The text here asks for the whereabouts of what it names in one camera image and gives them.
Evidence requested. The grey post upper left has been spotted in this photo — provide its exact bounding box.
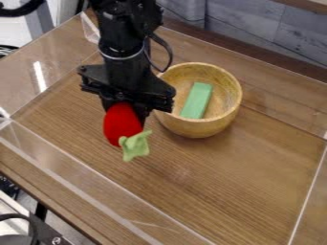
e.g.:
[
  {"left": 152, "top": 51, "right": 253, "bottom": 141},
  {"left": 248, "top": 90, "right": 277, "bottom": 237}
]
[{"left": 24, "top": 1, "right": 54, "bottom": 39}]

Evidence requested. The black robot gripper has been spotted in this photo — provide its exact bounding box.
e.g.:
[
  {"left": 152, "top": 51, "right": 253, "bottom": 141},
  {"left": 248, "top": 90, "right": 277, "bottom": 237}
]
[{"left": 76, "top": 55, "right": 176, "bottom": 125}]

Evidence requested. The green rectangular block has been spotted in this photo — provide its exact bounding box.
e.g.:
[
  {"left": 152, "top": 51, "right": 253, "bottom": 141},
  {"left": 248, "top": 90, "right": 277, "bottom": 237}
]
[{"left": 180, "top": 82, "right": 213, "bottom": 119}]

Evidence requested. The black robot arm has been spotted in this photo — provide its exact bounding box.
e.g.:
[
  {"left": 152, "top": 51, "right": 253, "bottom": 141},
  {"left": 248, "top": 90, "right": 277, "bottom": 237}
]
[{"left": 76, "top": 0, "right": 176, "bottom": 122}]

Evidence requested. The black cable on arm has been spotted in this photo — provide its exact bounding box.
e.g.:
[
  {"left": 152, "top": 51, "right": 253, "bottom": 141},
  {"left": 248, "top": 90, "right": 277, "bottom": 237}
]
[{"left": 144, "top": 32, "right": 175, "bottom": 74}]

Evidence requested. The red plush fruit green leaf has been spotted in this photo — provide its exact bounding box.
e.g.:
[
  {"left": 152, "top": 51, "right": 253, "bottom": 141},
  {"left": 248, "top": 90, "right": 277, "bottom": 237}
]
[{"left": 104, "top": 102, "right": 152, "bottom": 162}]

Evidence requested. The clear acrylic tray enclosure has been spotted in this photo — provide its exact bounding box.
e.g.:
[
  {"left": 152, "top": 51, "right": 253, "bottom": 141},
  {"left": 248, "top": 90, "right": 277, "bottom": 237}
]
[{"left": 0, "top": 12, "right": 327, "bottom": 245}]

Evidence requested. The black device lower left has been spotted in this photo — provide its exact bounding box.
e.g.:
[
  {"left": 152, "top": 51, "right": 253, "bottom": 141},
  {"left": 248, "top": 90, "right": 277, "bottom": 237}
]
[{"left": 0, "top": 213, "right": 73, "bottom": 245}]

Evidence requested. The wooden bowl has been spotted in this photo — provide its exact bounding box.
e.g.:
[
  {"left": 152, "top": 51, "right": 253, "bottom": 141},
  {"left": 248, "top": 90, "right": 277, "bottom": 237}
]
[{"left": 155, "top": 62, "right": 243, "bottom": 139}]

